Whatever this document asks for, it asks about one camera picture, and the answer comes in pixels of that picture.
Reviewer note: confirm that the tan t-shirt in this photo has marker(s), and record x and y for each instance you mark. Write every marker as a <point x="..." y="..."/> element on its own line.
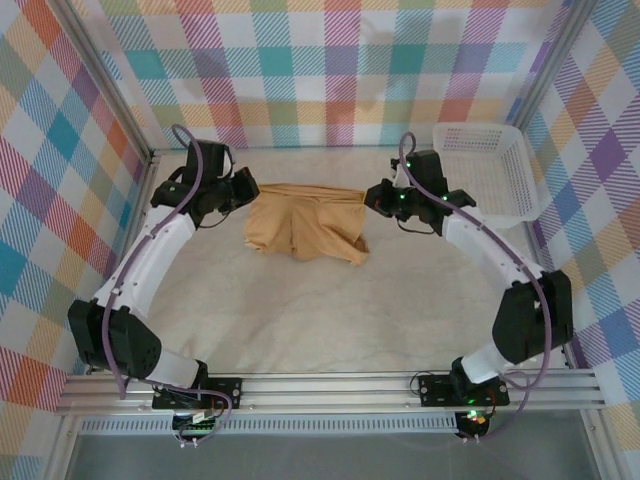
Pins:
<point x="310" y="225"/>

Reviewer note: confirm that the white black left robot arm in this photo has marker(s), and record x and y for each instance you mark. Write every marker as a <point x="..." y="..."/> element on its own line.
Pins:
<point x="150" y="265"/>

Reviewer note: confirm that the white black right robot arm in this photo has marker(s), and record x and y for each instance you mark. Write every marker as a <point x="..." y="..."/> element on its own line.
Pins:
<point x="490" y="250"/>

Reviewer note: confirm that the white plastic mesh basket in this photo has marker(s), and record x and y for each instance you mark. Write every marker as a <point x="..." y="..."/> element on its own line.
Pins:
<point x="480" y="170"/>

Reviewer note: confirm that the aluminium side rail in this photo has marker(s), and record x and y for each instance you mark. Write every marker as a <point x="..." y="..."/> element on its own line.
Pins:
<point x="136" y="215"/>
<point x="534" y="250"/>

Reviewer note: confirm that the aluminium frame post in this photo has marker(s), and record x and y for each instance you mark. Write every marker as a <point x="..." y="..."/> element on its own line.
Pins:
<point x="100" y="75"/>
<point x="552" y="60"/>

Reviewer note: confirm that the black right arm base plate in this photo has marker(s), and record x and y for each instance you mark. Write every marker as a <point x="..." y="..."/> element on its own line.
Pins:
<point x="435" y="390"/>

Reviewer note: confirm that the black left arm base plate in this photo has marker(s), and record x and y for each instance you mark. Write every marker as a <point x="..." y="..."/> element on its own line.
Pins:
<point x="230" y="392"/>

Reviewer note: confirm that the long aluminium mounting rail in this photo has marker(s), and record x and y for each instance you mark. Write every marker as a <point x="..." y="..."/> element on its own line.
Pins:
<point x="325" y="392"/>

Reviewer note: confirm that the aluminium frame leg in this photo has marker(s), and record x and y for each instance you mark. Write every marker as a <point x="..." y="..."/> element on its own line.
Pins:
<point x="62" y="450"/>
<point x="600" y="450"/>

